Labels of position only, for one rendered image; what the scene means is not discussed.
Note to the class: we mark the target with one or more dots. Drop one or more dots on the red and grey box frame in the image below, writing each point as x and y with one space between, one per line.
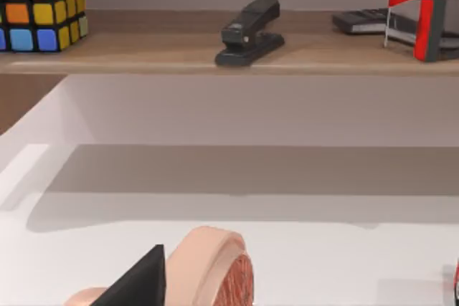
426 23

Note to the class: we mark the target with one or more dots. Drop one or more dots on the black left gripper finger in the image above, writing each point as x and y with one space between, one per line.
143 281

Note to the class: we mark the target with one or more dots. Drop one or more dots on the wooden shelf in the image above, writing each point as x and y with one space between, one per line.
150 51

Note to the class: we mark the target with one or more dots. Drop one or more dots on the pink tape dispenser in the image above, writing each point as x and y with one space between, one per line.
204 266

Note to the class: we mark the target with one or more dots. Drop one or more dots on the red and grey object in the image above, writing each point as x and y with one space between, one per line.
456 281

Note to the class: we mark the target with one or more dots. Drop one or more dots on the dark grey calculator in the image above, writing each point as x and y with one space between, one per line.
362 21

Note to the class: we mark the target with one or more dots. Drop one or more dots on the colourful puzzle cube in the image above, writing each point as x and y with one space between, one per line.
39 8

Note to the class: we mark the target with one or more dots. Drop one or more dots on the black stapler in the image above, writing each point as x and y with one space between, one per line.
247 33

